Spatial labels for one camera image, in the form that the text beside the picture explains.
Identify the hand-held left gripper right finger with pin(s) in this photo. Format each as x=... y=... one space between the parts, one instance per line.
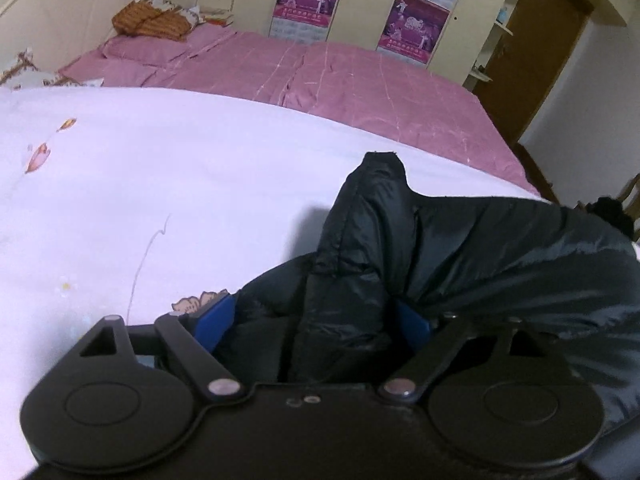
x=414 y=325

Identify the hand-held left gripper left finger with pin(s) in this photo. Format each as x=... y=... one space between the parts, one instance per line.
x=214 y=320

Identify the black hooded puffer jacket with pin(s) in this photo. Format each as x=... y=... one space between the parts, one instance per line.
x=450 y=260

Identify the white floral bed sheet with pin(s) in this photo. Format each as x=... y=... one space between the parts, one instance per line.
x=150 y=185

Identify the black bag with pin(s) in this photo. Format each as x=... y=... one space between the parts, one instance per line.
x=614 y=212

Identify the wooden chair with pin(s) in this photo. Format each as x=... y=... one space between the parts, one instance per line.
x=631 y=191

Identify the pink bed sheet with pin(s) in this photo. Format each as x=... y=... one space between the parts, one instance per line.
x=325 y=80

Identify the pink pillow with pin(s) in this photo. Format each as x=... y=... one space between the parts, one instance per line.
x=145 y=51

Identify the brown wooden door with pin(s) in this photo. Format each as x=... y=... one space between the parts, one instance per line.
x=542 y=65

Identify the stack of books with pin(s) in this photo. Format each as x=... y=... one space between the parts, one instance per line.
x=220 y=16

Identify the brown striped cloth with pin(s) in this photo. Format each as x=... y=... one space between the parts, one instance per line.
x=150 y=21

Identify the floral patterned pillow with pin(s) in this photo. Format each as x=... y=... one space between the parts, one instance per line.
x=27 y=71

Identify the cream open shelf unit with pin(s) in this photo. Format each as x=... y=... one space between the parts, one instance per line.
x=500 y=25

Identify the cream wardrobe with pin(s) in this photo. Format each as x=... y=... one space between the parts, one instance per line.
x=365 y=5

